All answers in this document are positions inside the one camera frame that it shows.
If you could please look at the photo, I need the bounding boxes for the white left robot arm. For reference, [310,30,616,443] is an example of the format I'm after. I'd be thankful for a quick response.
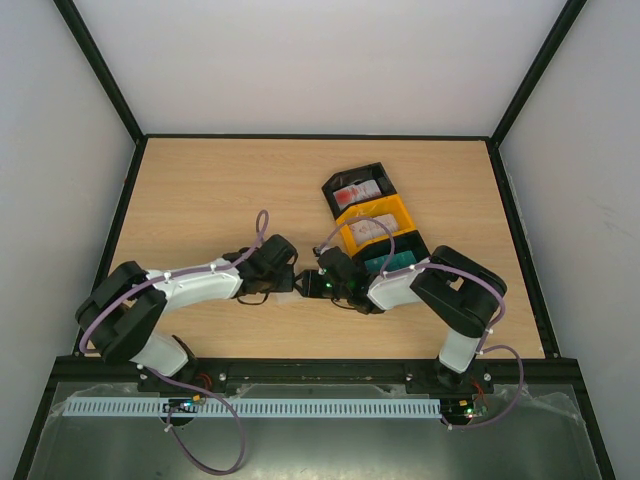
[75,234,298,377]

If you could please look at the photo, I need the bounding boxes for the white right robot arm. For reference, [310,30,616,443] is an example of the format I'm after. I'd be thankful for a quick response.
[294,245,508,392]

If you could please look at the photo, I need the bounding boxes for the pink patterned white card stack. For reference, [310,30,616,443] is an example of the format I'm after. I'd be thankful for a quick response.
[349,214,400,246]

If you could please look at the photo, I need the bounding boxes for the teal card stack in bin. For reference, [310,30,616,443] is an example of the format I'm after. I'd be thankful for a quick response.
[364,250,417,273]

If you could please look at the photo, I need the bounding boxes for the red patterned white card stack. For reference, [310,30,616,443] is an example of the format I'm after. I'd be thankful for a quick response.
[333,180,382,209]

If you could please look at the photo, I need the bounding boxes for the black bin with teal cards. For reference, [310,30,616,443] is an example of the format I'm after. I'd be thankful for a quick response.
[353,230,430,274]

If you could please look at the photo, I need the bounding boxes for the black bin with red cards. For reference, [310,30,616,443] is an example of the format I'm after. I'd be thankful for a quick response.
[321,162,397,219]

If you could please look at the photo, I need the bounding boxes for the yellow middle bin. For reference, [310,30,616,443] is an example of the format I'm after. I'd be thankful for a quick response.
[336,194,416,256]

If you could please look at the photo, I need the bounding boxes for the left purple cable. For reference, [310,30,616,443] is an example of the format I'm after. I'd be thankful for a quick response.
[79,208,274,474]

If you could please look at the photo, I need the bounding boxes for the white slotted cable duct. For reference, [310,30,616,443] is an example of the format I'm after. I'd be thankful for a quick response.
[61,397,442,419]

